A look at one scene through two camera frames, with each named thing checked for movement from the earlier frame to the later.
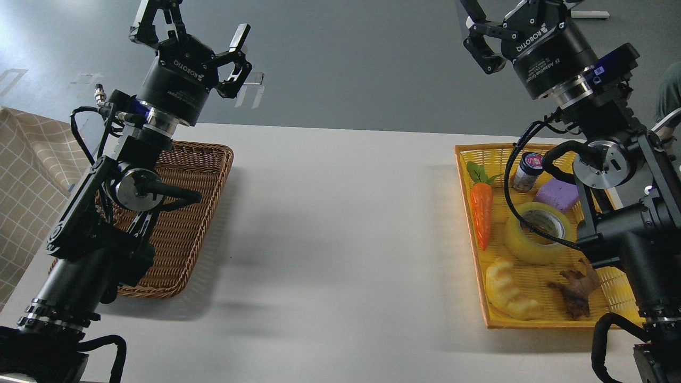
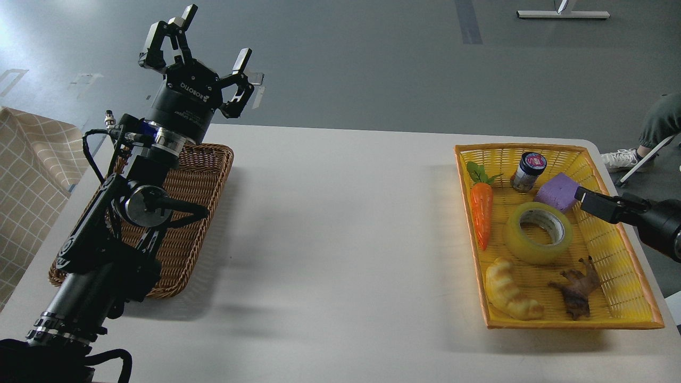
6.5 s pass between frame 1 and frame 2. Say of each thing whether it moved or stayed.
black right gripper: moved
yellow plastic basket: stayed
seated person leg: moved
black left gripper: moved
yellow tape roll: stayed
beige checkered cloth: stayed
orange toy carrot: stayed
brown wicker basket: stayed
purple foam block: stayed
